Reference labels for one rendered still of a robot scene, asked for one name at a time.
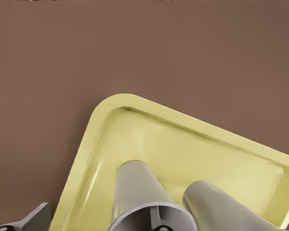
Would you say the white IKEA cup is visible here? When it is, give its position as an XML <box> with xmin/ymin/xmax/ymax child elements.
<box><xmin>182</xmin><ymin>180</ymin><xmax>284</xmax><ymax>231</ymax></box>
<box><xmin>110</xmin><ymin>160</ymin><xmax>197</xmax><ymax>231</ymax></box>

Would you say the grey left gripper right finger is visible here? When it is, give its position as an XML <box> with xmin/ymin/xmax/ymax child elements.
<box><xmin>149</xmin><ymin>206</ymin><xmax>175</xmax><ymax>231</ymax></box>

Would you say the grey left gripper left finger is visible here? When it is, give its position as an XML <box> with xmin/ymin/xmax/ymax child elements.
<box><xmin>0</xmin><ymin>202</ymin><xmax>51</xmax><ymax>231</ymax></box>

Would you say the pale yellow rectangular tray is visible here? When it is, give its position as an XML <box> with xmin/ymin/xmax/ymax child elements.
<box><xmin>48</xmin><ymin>93</ymin><xmax>289</xmax><ymax>231</ymax></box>

